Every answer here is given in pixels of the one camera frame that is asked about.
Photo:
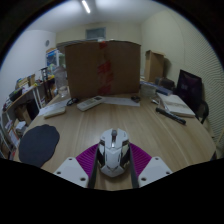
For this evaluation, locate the white glass-door cabinet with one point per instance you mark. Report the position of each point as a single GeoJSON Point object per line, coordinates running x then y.
{"type": "Point", "coordinates": [53, 58]}

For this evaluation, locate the round wall clock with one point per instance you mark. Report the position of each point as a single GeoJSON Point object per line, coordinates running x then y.
{"type": "Point", "coordinates": [47, 43]}

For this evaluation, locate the grey flat board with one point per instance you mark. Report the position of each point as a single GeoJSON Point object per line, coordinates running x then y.
{"type": "Point", "coordinates": [70, 43]}

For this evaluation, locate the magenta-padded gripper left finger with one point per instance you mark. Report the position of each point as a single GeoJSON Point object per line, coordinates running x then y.
{"type": "Point", "coordinates": [71, 171]}

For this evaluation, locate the white paper sheet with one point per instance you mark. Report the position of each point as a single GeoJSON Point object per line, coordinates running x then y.
{"type": "Point", "coordinates": [50, 106]}
{"type": "Point", "coordinates": [120, 101]}

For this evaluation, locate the white remote control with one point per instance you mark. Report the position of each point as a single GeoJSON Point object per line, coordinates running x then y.
{"type": "Point", "coordinates": [90, 103]}

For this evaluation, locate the black tape roll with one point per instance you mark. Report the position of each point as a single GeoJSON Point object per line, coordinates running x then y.
{"type": "Point", "coordinates": [72, 101]}

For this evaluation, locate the cluttered wooden shelf unit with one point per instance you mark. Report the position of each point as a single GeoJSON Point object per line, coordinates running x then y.
{"type": "Point", "coordinates": [16, 106]}

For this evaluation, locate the black floor stand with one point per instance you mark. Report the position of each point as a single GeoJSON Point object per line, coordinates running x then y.
{"type": "Point", "coordinates": [45, 83]}

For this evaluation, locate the ceiling tube light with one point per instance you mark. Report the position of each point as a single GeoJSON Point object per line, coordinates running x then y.
{"type": "Point", "coordinates": [86, 6]}

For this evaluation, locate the frosted window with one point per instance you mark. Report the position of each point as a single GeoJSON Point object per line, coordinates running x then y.
{"type": "Point", "coordinates": [96, 33]}

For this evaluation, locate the black pen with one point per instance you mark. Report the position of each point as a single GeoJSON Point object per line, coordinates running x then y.
{"type": "Point", "coordinates": [170, 115]}

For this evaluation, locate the dark cloud-shaped mouse pad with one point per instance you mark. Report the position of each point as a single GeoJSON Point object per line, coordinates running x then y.
{"type": "Point", "coordinates": [38, 145]}

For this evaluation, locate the large brown cardboard box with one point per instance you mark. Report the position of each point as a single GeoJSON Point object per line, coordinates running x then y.
{"type": "Point", "coordinates": [83, 70]}

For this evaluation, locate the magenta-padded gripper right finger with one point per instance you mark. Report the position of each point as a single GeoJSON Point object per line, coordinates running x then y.
{"type": "Point", "coordinates": [155, 170]}

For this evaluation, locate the small brown cardboard box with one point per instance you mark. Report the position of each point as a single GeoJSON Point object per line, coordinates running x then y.
{"type": "Point", "coordinates": [154, 66]}

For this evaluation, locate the open notebook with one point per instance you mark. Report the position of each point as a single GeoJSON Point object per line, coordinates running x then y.
{"type": "Point", "coordinates": [176, 105]}

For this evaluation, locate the clear plastic water bottle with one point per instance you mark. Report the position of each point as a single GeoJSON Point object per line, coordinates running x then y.
{"type": "Point", "coordinates": [60, 81]}

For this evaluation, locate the white and grey computer mouse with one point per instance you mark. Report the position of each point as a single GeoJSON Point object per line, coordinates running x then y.
{"type": "Point", "coordinates": [113, 153]}

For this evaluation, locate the small black clip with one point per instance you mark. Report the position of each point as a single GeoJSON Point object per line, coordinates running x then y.
{"type": "Point", "coordinates": [135, 99]}

